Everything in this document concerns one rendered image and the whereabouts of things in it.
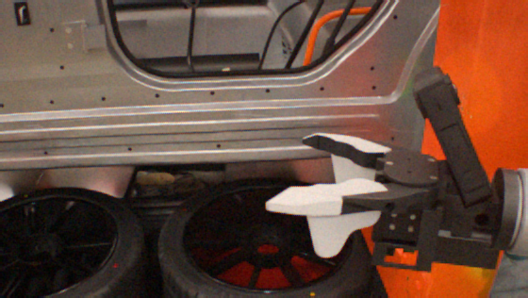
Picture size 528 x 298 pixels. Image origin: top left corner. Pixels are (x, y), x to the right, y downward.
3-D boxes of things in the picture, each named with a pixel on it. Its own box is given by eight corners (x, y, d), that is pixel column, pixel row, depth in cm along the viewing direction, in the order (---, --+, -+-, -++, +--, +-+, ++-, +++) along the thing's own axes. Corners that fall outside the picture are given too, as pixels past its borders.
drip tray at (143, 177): (228, 168, 288) (228, 162, 286) (224, 211, 251) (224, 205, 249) (136, 167, 288) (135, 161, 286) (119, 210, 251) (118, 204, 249)
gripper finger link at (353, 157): (299, 183, 55) (366, 217, 48) (302, 129, 52) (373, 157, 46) (320, 176, 56) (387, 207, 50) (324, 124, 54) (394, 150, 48)
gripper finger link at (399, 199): (350, 224, 37) (443, 206, 41) (353, 206, 37) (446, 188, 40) (321, 197, 42) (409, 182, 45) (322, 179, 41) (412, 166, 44)
